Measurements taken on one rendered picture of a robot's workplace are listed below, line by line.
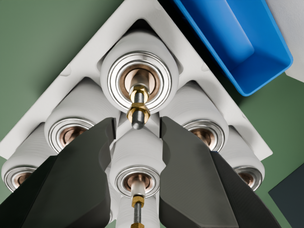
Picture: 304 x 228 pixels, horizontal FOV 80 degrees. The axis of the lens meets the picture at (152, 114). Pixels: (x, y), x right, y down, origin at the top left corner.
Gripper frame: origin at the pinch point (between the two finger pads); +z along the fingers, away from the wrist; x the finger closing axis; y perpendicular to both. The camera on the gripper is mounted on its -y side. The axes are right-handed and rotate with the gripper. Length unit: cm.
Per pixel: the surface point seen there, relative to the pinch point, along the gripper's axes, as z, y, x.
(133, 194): 6.5, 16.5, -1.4
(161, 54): 9.6, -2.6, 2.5
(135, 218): 3.3, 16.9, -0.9
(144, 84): 6.6, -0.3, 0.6
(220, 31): 34.2, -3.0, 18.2
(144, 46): 9.6, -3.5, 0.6
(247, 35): 33.7, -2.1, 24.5
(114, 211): 9.6, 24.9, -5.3
